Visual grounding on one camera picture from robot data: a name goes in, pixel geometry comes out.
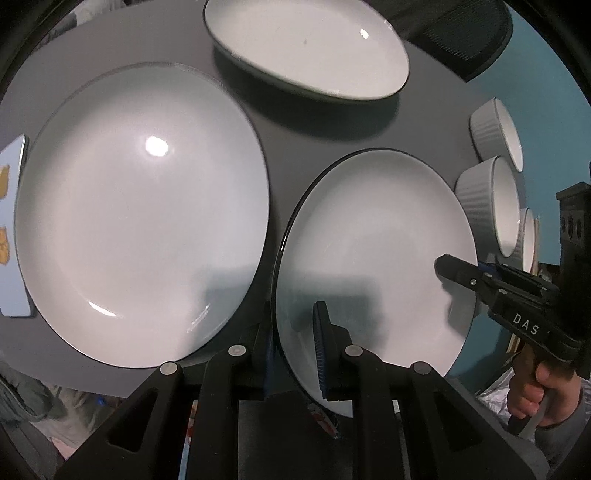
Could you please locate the white ribbed ramekin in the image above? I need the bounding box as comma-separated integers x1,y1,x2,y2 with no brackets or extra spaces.
469,98,524,173
512,208,537,273
455,156,520,260

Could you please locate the large white plate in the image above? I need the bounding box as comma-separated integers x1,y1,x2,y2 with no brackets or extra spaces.
15,64,270,368

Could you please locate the person's right hand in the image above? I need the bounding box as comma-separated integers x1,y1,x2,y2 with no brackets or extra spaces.
507,345,581,427

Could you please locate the dark wooden furniture piece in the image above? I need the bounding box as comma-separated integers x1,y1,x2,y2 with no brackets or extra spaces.
556,182,590,282

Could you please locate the black mesh office chair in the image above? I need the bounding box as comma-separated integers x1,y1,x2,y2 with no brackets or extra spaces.
376,0,513,81

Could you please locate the light blue smartphone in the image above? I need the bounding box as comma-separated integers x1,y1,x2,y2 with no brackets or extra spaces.
0,135,32,318

